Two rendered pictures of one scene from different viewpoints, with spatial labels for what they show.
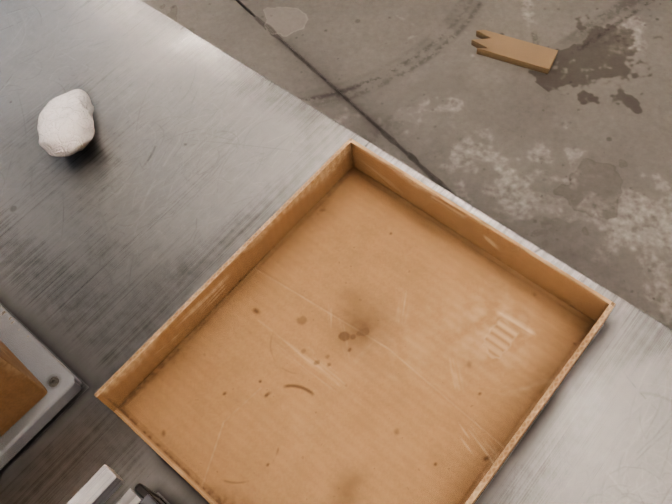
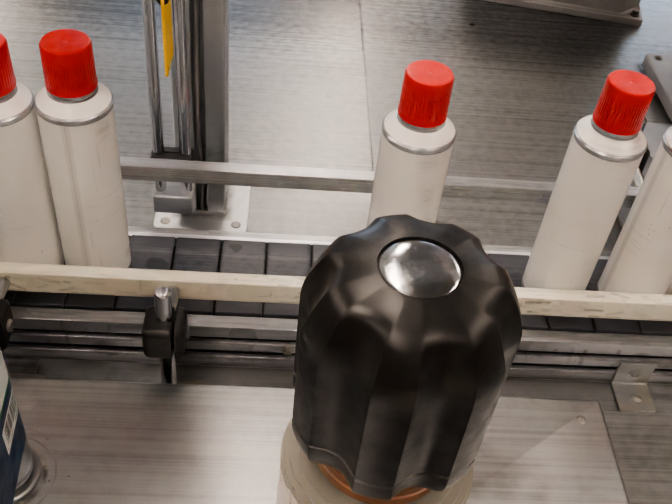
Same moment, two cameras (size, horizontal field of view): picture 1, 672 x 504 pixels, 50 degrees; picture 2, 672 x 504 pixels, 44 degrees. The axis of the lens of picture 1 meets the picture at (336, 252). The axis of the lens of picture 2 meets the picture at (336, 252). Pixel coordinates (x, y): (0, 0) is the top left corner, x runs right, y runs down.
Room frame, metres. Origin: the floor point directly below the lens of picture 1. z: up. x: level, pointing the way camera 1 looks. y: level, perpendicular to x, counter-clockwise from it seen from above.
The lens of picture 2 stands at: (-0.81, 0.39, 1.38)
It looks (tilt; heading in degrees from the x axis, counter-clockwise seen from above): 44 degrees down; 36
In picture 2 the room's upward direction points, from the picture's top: 7 degrees clockwise
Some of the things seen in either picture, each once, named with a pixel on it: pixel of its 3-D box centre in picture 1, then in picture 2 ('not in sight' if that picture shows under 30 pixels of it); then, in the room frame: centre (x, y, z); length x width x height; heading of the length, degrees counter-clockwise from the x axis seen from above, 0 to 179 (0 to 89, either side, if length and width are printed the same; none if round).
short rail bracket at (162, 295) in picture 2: not in sight; (168, 345); (-0.57, 0.71, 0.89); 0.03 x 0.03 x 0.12; 42
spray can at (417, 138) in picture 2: not in sight; (407, 191); (-0.40, 0.64, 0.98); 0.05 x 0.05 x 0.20
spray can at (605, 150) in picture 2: not in sight; (587, 196); (-0.30, 0.54, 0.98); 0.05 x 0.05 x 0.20
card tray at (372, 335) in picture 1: (357, 358); not in sight; (0.20, 0.00, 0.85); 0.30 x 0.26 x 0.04; 132
